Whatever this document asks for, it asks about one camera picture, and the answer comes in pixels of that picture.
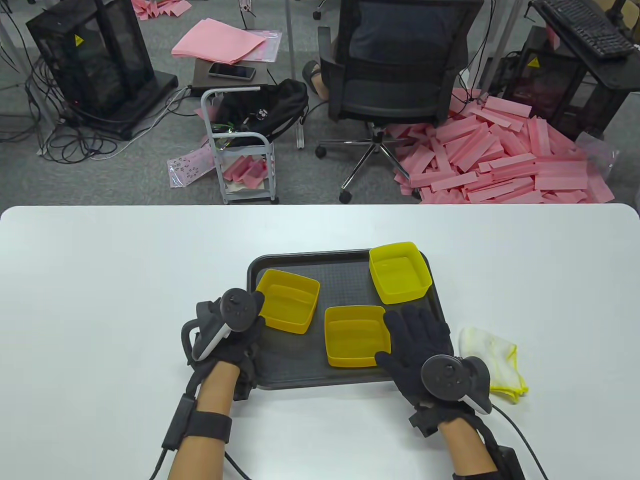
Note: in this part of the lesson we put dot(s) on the person's right hand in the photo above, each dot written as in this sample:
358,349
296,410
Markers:
415,345

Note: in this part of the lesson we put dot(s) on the person's left hand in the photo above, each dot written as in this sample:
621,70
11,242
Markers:
245,345

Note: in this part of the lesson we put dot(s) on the black and white controller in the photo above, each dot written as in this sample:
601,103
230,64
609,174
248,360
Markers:
442,375
239,310

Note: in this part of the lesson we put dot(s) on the yellow plastic food container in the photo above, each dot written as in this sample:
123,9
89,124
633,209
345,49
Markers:
355,340
287,302
400,275

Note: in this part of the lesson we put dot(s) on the white yellow-edged dish cloth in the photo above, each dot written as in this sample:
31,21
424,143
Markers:
492,355

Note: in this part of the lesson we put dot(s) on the person's left forearm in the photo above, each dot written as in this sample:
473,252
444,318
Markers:
212,387

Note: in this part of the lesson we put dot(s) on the person's right forearm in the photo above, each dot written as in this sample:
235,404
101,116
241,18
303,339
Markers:
465,445

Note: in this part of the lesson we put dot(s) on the black plastic tray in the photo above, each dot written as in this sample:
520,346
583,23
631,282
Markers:
345,285

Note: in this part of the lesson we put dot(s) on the black battery pack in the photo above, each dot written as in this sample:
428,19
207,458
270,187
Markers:
177,425
510,465

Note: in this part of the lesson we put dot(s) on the white rolling cart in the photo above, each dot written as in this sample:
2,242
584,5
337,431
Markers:
248,195

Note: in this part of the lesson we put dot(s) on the pink foam pieces in cart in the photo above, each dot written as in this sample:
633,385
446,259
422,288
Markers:
245,172

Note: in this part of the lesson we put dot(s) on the patterned plastic bag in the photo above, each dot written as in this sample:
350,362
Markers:
187,167

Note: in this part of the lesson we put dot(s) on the pile of pink foam strips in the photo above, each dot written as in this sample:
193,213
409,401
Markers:
500,160

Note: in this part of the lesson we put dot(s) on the black backpack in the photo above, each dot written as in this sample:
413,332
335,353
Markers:
270,107

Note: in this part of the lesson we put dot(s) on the white desk leg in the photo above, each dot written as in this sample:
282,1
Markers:
295,100

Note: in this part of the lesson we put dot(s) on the black mesh office chair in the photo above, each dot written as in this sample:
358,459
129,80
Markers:
395,95

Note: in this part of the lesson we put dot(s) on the clear plastic bag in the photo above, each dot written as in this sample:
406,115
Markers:
602,155

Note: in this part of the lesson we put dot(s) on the black smartphone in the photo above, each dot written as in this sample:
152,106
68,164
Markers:
231,71

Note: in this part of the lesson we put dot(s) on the black computer cabinet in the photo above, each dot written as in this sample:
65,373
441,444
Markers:
90,60
550,85

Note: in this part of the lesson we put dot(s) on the clear zip bag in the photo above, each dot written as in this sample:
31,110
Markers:
270,50

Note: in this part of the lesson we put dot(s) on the stack of pink sheets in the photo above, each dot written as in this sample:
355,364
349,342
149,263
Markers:
215,42

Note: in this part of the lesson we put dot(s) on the black keyboard stand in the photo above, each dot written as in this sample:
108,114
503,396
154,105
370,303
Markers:
617,75

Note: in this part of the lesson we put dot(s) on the small heap of pink foam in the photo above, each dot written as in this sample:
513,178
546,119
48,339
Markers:
165,7

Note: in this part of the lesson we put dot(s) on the black keyboard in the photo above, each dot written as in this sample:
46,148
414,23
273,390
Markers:
585,27

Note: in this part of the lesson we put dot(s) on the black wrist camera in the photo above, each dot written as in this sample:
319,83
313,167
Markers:
425,422
245,387

